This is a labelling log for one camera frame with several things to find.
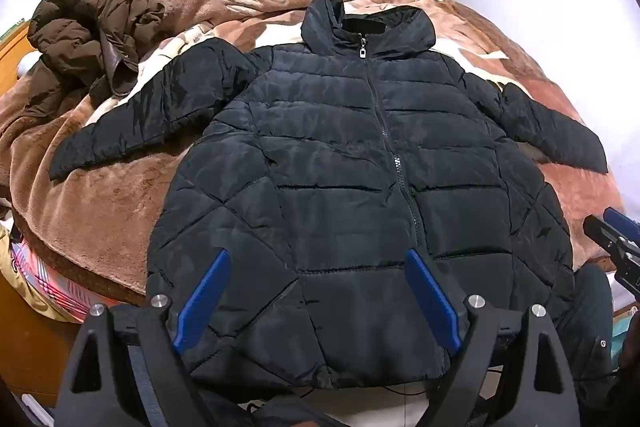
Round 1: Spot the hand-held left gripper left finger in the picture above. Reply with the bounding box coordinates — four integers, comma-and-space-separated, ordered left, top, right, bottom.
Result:
54, 249, 232, 427

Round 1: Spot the black puffer jacket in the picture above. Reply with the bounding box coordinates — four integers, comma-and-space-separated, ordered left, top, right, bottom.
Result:
49, 0, 609, 390

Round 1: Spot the brown and cream printed blanket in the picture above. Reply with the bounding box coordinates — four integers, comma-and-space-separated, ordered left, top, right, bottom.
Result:
0, 0, 626, 308

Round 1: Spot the person's leg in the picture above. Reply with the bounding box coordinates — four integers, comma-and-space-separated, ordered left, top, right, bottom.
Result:
567, 263, 623, 390

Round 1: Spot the brown puffer jacket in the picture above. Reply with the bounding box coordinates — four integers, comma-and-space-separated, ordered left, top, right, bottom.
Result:
22, 0, 167, 118

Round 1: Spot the striped bed sheet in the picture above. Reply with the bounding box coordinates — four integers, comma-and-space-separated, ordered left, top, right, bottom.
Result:
7, 234, 103, 324

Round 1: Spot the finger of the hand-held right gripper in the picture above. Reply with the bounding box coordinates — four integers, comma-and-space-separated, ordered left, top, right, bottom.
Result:
583, 214, 640, 299
602, 206, 640, 242

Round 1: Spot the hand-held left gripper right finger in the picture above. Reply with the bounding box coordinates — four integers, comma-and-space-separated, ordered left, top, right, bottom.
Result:
405, 248, 581, 427

